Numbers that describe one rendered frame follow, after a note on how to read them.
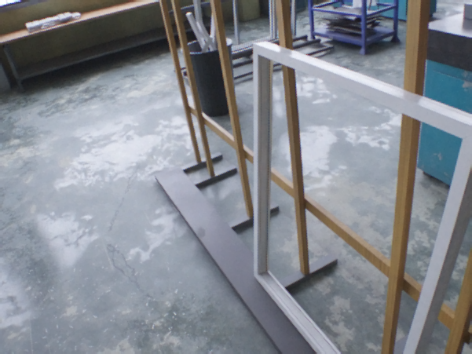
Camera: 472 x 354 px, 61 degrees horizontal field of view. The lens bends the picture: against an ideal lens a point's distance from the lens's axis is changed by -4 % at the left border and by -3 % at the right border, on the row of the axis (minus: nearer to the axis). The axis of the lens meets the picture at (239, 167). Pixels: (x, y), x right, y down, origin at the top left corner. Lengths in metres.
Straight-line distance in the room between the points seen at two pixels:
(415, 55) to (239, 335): 1.77
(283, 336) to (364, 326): 0.45
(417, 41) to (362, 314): 1.65
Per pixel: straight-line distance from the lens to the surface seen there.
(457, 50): 2.93
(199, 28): 4.76
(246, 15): 9.13
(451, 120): 1.20
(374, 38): 6.48
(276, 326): 2.41
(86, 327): 2.82
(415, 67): 1.33
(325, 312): 2.53
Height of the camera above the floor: 2.00
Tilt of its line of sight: 32 degrees down
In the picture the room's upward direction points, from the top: 10 degrees counter-clockwise
